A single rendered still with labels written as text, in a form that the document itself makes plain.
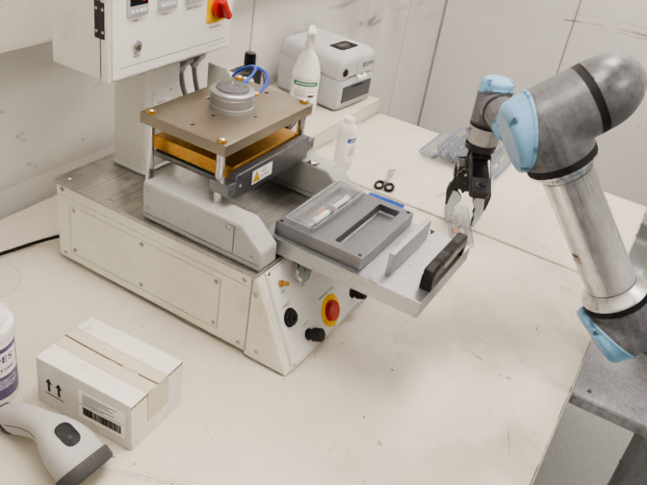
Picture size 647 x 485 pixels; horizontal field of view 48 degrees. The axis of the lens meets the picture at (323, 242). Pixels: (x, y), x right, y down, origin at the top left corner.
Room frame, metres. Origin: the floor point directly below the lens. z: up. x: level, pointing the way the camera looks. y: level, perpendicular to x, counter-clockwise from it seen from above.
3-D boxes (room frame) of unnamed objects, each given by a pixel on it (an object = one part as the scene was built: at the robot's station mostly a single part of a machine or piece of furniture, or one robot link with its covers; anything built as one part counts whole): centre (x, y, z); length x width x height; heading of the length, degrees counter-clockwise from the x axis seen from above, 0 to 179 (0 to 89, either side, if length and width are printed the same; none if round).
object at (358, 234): (1.09, -0.03, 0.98); 0.20 x 0.17 x 0.03; 155
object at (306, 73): (2.01, 0.13, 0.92); 0.09 x 0.08 x 0.25; 6
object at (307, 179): (1.30, 0.07, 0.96); 0.26 x 0.05 x 0.07; 65
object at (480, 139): (1.57, -0.31, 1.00); 0.08 x 0.08 x 0.05
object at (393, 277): (1.07, -0.08, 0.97); 0.30 x 0.22 x 0.08; 65
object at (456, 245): (1.02, -0.20, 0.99); 0.15 x 0.02 x 0.04; 155
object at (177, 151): (1.21, 0.20, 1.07); 0.22 x 0.17 x 0.10; 155
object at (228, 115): (1.24, 0.22, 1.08); 0.31 x 0.24 x 0.13; 155
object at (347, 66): (2.19, 0.08, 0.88); 0.25 x 0.20 x 0.17; 59
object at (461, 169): (1.58, -0.32, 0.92); 0.09 x 0.08 x 0.12; 0
